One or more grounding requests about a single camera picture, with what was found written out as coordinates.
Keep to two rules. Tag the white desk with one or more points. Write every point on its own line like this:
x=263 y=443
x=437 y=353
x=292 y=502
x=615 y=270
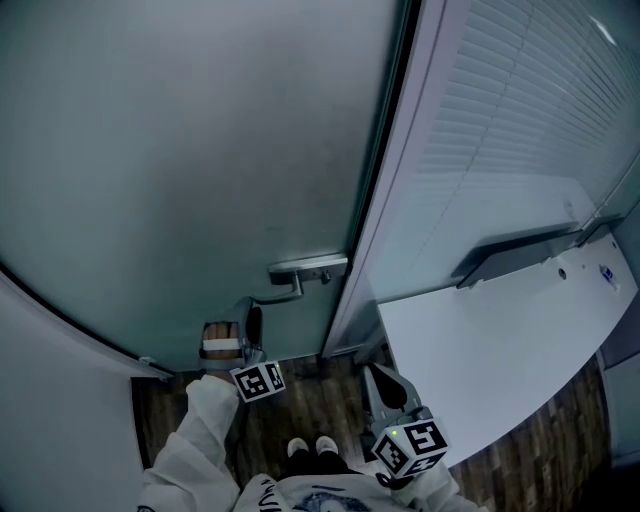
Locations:
x=475 y=360

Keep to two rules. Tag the person's black trousers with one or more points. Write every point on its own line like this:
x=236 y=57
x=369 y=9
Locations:
x=320 y=465

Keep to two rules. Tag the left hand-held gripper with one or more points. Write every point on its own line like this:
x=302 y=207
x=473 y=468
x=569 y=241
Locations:
x=257 y=380

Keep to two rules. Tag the grey metal door frame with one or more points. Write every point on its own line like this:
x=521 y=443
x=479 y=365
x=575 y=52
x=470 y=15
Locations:
x=390 y=200

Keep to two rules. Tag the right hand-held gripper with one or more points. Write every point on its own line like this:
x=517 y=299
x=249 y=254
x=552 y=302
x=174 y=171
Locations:
x=407 y=445

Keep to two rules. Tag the person's left hand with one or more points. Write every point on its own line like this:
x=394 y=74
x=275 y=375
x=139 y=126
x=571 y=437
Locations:
x=222 y=340

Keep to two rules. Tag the small blue and white item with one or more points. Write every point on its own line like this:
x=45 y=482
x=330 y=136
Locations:
x=608 y=274

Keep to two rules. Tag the white window blinds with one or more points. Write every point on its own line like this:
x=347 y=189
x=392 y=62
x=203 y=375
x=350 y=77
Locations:
x=525 y=100

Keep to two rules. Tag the person's left forearm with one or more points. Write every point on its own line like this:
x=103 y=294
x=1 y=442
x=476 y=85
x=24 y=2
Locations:
x=207 y=430

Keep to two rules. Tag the person's right shoe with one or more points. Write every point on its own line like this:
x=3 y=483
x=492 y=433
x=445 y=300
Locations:
x=326 y=445

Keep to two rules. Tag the grey cabinet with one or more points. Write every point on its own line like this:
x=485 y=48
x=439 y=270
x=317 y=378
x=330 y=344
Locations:
x=622 y=400

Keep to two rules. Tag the frosted glass door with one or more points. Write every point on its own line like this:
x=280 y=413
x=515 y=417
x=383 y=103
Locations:
x=175 y=150

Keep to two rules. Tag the person's white printed top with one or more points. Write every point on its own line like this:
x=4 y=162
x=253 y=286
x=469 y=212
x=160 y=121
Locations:
x=320 y=495

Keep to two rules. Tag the person's right forearm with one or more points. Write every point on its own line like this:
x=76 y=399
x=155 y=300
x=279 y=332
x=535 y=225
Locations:
x=430 y=487

